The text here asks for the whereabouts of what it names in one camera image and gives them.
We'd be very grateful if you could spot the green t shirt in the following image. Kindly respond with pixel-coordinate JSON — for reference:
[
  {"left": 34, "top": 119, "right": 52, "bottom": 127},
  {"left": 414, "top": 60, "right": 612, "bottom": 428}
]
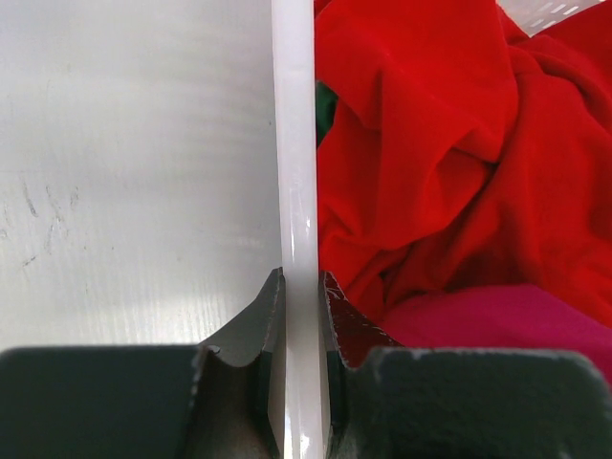
[{"left": 315, "top": 81, "right": 338, "bottom": 146}]

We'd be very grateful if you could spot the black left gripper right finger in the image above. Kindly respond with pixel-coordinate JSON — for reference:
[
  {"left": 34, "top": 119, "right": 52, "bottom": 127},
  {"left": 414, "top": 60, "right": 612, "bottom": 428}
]
[{"left": 320, "top": 272, "right": 611, "bottom": 458}]

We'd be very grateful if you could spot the white plastic laundry basket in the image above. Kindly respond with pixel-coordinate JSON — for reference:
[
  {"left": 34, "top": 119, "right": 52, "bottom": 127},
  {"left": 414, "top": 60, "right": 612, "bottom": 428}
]
[{"left": 271, "top": 0, "right": 612, "bottom": 459}]

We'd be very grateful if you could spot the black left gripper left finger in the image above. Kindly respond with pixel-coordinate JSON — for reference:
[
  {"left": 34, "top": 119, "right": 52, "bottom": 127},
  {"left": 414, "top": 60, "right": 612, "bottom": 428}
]
[{"left": 1, "top": 269, "right": 286, "bottom": 458}]

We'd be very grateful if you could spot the red crumpled t shirt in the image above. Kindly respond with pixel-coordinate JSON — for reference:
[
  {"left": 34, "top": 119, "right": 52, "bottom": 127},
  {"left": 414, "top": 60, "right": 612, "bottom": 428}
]
[{"left": 314, "top": 0, "right": 612, "bottom": 328}]

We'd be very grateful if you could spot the pink t shirt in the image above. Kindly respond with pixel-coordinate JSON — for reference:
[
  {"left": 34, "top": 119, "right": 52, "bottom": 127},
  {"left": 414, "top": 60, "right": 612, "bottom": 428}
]
[{"left": 380, "top": 284, "right": 611, "bottom": 381}]

